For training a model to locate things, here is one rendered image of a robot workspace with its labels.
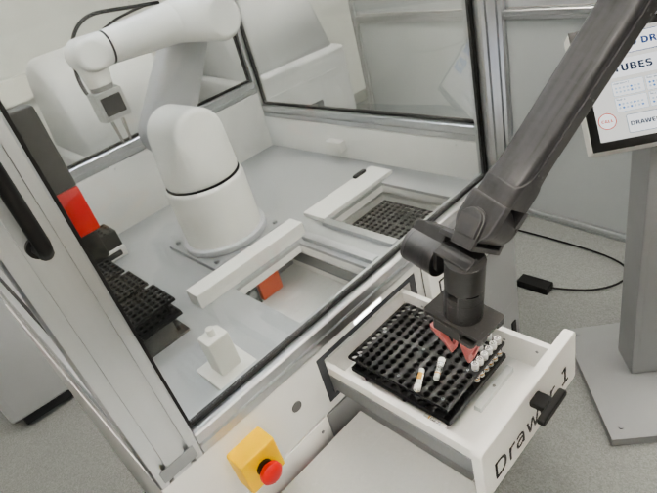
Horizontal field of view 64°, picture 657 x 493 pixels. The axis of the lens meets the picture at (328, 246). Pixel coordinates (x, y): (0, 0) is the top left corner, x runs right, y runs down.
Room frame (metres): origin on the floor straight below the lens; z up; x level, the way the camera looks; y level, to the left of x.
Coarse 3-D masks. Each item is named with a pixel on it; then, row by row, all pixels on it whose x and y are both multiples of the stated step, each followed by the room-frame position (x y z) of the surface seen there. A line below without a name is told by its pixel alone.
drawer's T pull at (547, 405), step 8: (536, 392) 0.53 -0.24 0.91; (560, 392) 0.52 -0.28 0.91; (536, 400) 0.52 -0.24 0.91; (544, 400) 0.51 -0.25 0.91; (552, 400) 0.51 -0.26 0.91; (560, 400) 0.51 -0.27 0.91; (536, 408) 0.51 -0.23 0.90; (544, 408) 0.50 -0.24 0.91; (552, 408) 0.49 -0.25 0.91; (544, 416) 0.49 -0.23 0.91; (544, 424) 0.48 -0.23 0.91
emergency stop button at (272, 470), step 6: (270, 462) 0.56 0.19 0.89; (276, 462) 0.56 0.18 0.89; (264, 468) 0.55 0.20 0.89; (270, 468) 0.55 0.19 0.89; (276, 468) 0.55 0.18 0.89; (282, 468) 0.56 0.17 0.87; (264, 474) 0.54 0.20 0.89; (270, 474) 0.54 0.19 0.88; (276, 474) 0.55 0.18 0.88; (264, 480) 0.54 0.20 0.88; (270, 480) 0.54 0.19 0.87; (276, 480) 0.54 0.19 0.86
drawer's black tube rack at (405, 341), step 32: (416, 320) 0.77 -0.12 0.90; (352, 352) 0.74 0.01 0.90; (384, 352) 0.71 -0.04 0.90; (416, 352) 0.69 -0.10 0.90; (448, 352) 0.67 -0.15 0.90; (480, 352) 0.65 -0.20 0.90; (384, 384) 0.67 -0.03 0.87; (448, 384) 0.60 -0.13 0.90; (480, 384) 0.61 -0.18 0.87; (448, 416) 0.57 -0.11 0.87
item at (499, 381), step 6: (504, 372) 0.64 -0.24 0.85; (510, 372) 0.64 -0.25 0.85; (498, 378) 0.63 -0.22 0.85; (504, 378) 0.63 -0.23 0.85; (492, 384) 0.62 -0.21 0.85; (498, 384) 0.61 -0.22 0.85; (486, 390) 0.61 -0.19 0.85; (492, 390) 0.61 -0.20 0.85; (498, 390) 0.61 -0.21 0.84; (486, 396) 0.60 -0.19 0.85; (492, 396) 0.60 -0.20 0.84; (480, 402) 0.59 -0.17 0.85; (486, 402) 0.59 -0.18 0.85; (474, 408) 0.59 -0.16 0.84; (480, 408) 0.58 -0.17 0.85
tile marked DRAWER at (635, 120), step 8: (640, 112) 1.12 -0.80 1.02; (648, 112) 1.11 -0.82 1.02; (656, 112) 1.10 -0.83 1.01; (632, 120) 1.11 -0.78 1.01; (640, 120) 1.10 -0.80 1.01; (648, 120) 1.10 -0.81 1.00; (656, 120) 1.09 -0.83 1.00; (632, 128) 1.10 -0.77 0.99; (640, 128) 1.09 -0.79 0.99; (648, 128) 1.09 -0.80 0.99
